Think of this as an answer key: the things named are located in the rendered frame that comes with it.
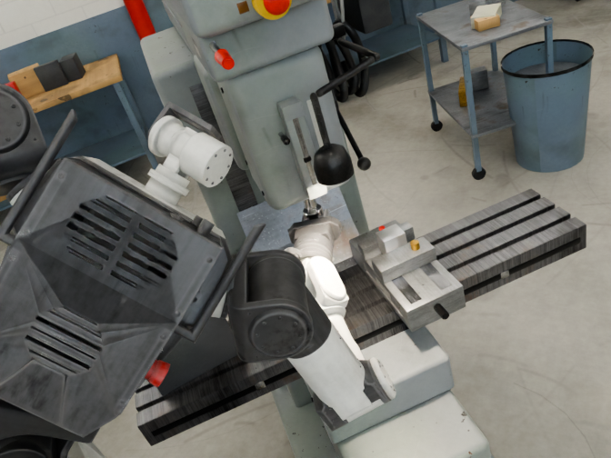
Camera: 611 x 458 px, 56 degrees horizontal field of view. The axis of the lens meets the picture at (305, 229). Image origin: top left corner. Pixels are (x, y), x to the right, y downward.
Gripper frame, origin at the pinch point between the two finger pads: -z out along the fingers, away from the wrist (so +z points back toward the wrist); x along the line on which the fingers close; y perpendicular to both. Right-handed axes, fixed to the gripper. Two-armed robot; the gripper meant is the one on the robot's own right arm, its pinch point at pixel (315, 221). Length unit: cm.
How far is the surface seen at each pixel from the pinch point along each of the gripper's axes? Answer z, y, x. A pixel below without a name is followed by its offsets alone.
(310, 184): 12.2, -16.9, -4.0
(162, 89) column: -26, -32, 34
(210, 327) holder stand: 15.8, 14.3, 29.2
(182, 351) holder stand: 19.9, 16.7, 36.5
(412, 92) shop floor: -348, 117, -33
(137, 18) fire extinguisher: -366, 8, 176
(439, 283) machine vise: 7.1, 19.3, -25.8
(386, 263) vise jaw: 1.4, 15.3, -14.2
